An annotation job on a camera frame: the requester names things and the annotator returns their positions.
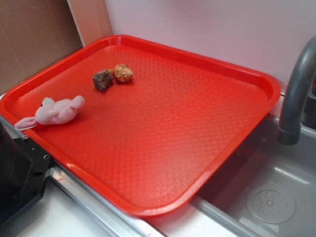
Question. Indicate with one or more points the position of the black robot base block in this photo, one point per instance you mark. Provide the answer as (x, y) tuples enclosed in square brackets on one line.
[(24, 169)]

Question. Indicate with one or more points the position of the red plastic tray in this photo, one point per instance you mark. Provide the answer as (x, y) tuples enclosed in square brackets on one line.
[(150, 144)]

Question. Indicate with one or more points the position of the brown rock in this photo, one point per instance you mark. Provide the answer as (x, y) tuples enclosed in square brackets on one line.
[(102, 80)]

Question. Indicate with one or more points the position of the pink plush toy animal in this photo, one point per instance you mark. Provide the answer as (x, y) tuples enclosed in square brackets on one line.
[(52, 113)]

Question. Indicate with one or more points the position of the grey plastic sink basin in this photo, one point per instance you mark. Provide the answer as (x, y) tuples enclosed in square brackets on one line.
[(265, 189)]

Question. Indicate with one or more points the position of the grey curved faucet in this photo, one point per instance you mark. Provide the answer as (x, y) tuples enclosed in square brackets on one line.
[(299, 104)]

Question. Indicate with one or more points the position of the brown cardboard panel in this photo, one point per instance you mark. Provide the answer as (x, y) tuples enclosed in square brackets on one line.
[(34, 34)]

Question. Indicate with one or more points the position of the silver metal rail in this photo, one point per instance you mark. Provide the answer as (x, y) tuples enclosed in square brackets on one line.
[(69, 208)]

